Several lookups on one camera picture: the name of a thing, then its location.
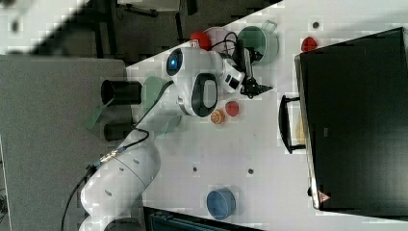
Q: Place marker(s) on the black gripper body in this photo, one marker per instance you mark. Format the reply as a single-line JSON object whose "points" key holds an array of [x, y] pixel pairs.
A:
{"points": [[249, 85]]}

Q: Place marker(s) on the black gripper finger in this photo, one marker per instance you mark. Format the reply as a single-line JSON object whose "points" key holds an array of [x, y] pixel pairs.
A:
{"points": [[255, 93], [263, 88]]}

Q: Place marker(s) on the green mug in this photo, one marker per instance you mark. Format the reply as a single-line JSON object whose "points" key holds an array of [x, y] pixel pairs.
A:
{"points": [[262, 41]]}

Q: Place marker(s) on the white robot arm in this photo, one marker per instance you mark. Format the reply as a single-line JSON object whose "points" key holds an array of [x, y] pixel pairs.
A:
{"points": [[197, 78]]}

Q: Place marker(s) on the pink round plate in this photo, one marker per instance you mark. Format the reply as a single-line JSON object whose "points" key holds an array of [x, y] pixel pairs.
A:
{"points": [[222, 41]]}

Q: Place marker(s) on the orange slice toy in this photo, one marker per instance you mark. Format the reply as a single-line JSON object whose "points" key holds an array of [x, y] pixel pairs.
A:
{"points": [[218, 116]]}

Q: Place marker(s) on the red ketchup bottle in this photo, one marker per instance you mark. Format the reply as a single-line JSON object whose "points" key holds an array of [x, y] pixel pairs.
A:
{"points": [[203, 40]]}

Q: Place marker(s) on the small red strawberry toy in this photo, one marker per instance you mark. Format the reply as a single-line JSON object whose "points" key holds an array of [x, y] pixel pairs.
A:
{"points": [[308, 44]]}

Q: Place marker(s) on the black toaster oven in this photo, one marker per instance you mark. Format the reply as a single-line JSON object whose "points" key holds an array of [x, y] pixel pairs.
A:
{"points": [[353, 99]]}

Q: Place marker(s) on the green oval colander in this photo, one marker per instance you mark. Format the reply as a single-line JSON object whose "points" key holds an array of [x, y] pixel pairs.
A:
{"points": [[160, 109]]}

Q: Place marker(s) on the blue cup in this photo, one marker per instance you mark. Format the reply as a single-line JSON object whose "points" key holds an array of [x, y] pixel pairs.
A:
{"points": [[221, 203]]}

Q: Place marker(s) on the large black cylinder holder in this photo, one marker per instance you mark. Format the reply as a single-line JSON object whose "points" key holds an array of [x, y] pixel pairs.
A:
{"points": [[121, 92]]}

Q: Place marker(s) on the small black cylinder holder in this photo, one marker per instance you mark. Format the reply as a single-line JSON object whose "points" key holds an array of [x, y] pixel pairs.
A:
{"points": [[117, 131]]}

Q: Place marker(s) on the green spatula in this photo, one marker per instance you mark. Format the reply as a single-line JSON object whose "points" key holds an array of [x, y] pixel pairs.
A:
{"points": [[96, 113]]}

